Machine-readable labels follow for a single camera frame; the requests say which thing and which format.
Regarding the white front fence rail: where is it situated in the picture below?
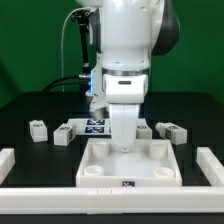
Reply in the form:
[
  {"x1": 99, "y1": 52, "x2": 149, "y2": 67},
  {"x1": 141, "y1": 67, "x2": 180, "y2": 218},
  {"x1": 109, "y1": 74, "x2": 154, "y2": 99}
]
[{"x1": 0, "y1": 187, "x2": 224, "y2": 214}]

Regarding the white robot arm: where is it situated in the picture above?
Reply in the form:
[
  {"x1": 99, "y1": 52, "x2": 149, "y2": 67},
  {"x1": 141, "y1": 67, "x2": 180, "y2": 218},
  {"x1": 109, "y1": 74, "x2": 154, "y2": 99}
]
[{"x1": 76, "y1": 0, "x2": 180, "y2": 152}]

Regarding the white right fence rail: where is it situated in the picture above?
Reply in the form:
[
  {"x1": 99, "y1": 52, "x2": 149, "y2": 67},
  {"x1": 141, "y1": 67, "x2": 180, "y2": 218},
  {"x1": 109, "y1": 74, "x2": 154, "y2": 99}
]
[{"x1": 196, "y1": 147, "x2": 224, "y2": 187}]

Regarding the white sheet with markers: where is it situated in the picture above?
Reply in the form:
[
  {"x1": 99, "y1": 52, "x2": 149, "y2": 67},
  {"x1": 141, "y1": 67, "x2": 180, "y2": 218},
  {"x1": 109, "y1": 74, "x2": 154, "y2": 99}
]
[{"x1": 67, "y1": 118, "x2": 147, "y2": 135}]

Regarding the white left fence rail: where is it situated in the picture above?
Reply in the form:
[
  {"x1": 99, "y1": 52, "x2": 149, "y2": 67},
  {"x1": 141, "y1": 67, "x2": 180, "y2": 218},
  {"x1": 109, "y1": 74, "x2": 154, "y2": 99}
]
[{"x1": 0, "y1": 148, "x2": 15, "y2": 185}]

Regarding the white square table top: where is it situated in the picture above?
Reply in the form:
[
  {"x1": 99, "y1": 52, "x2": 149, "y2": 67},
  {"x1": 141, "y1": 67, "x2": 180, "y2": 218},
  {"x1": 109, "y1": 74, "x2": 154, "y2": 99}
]
[{"x1": 76, "y1": 138, "x2": 182, "y2": 188}]

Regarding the grey cable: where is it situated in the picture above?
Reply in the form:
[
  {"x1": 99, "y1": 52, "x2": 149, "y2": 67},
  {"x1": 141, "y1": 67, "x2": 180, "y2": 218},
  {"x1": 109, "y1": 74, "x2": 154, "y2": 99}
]
[{"x1": 60, "y1": 7, "x2": 88, "y2": 93}]

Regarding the black cable bundle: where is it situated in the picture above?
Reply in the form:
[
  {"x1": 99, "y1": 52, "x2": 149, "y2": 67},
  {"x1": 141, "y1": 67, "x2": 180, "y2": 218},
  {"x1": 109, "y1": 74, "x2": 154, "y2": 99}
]
[{"x1": 41, "y1": 75, "x2": 88, "y2": 93}]

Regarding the white fence rail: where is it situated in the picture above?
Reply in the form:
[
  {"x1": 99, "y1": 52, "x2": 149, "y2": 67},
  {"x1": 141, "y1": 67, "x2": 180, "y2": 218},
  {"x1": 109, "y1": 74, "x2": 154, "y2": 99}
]
[
  {"x1": 0, "y1": 187, "x2": 224, "y2": 214},
  {"x1": 0, "y1": 148, "x2": 15, "y2": 185},
  {"x1": 196, "y1": 147, "x2": 224, "y2": 187}
]

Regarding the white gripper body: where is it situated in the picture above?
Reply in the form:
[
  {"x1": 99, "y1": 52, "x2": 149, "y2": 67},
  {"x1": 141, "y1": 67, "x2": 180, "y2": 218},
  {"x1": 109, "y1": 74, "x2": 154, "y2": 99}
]
[{"x1": 109, "y1": 104, "x2": 140, "y2": 152}]

